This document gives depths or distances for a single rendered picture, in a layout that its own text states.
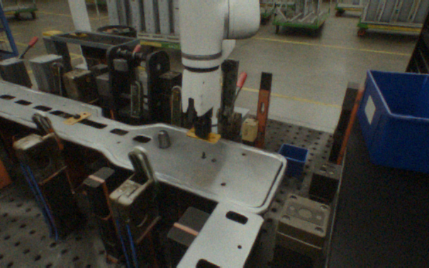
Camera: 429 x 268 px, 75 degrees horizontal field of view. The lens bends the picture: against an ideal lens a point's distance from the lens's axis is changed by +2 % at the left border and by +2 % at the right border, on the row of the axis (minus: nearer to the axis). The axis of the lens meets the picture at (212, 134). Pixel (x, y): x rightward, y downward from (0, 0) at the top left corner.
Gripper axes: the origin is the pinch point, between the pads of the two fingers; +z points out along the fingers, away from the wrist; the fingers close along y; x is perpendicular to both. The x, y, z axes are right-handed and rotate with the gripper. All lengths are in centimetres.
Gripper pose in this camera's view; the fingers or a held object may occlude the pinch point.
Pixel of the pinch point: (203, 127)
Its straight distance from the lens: 67.2
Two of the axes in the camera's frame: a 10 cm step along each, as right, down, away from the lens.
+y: -4.6, 4.7, -7.6
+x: 8.9, 2.4, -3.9
